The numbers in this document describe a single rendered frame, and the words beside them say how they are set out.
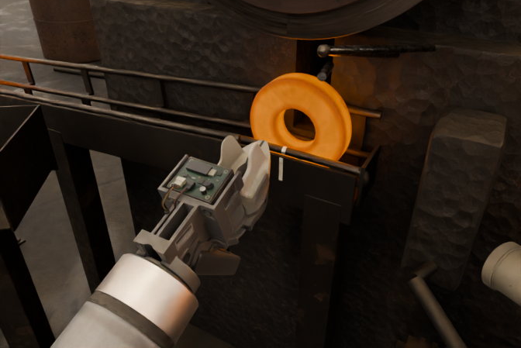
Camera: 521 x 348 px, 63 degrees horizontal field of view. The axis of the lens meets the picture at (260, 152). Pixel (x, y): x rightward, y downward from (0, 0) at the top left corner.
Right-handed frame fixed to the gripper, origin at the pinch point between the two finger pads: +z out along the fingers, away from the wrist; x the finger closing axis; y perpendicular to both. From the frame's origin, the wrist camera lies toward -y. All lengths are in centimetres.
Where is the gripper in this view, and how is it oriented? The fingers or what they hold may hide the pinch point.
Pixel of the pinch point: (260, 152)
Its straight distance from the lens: 55.0
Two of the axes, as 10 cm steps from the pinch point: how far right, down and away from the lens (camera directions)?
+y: -1.5, -6.8, -7.1
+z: 4.7, -6.9, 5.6
